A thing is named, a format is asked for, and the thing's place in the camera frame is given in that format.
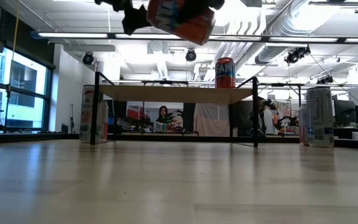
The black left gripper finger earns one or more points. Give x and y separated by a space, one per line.
135 20
197 9

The orange Fanta soda can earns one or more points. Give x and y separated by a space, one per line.
225 77
194 32

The tall white can red print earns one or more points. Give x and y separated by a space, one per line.
85 118

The tall white can blue print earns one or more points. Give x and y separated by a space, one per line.
320 118

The long black ceiling light bar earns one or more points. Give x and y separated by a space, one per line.
73 35

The dark ceiling box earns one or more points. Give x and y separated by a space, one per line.
251 2

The red and white poster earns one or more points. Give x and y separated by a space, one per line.
134 113

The person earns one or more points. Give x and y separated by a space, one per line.
267 121
163 112

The black track spotlight cluster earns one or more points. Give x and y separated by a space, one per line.
296 55
325 80

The beige cloth partition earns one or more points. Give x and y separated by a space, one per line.
211 121

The black partition panel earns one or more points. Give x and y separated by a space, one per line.
242 119

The thin black floor stand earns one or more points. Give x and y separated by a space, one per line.
72 121

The large glass window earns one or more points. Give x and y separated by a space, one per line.
26 93

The small black box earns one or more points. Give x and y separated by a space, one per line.
64 128

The floral print poster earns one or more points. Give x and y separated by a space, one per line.
284 107

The black ceiling track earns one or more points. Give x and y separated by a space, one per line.
336 3

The short silver and pink can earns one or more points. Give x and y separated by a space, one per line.
303 130

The white cup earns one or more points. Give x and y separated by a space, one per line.
355 136

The wooden shelf black metal frame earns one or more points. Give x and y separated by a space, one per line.
172 93

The silver ventilation duct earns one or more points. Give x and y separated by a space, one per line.
269 54

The black post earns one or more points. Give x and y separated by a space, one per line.
189 112

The black aluminium table frame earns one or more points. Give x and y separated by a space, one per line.
42 136

